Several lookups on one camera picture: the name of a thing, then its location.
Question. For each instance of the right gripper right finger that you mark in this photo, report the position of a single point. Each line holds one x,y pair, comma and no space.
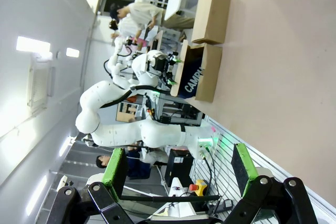
244,171

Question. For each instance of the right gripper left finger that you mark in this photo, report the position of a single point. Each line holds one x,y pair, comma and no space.
115,176

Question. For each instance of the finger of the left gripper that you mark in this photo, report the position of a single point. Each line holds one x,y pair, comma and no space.
177,60
172,82

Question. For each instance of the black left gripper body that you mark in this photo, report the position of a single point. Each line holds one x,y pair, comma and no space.
157,64

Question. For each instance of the navy CAMPUS pencil pouch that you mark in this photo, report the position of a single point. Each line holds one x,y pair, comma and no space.
193,77

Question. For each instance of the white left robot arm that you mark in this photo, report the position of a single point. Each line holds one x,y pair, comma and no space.
118,132

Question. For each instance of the open cardboard box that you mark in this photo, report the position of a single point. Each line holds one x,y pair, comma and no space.
210,72

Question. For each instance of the closed cardboard box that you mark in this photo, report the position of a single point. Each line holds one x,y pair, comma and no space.
212,16

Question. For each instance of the seated person with dark hair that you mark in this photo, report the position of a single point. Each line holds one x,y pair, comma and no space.
136,166

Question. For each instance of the small white background robot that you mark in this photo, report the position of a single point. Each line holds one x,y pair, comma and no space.
118,61

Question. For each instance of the yellow emergency stop button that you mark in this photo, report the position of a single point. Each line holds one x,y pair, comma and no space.
199,187

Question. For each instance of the person in cream jacket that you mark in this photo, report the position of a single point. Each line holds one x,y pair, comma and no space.
141,16

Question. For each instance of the black rod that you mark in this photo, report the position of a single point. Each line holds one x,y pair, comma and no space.
170,197

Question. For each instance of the black computer case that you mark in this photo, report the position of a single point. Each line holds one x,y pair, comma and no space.
178,167

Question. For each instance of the ceiling light panel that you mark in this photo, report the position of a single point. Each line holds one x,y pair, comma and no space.
72,52
32,44

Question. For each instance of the white ceiling air vent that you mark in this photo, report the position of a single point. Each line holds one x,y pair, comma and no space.
39,85

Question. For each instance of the white slotted base plate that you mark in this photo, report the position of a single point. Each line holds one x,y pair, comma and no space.
225,171

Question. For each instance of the aluminium frame cabinet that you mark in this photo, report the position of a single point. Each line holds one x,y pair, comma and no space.
181,111

